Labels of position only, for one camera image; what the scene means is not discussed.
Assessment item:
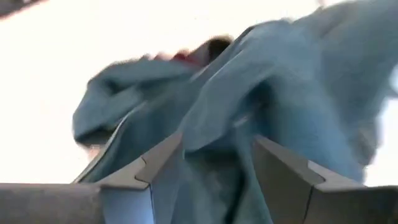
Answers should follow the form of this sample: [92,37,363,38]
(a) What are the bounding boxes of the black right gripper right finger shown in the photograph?
[253,135,398,224]

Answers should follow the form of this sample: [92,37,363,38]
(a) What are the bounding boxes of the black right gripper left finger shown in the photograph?
[0,132,184,224]

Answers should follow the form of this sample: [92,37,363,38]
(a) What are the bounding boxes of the dark blue denim jeans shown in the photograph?
[72,0,398,224]

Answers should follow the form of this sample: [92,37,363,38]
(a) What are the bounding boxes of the maroon garment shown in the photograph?
[149,49,203,68]

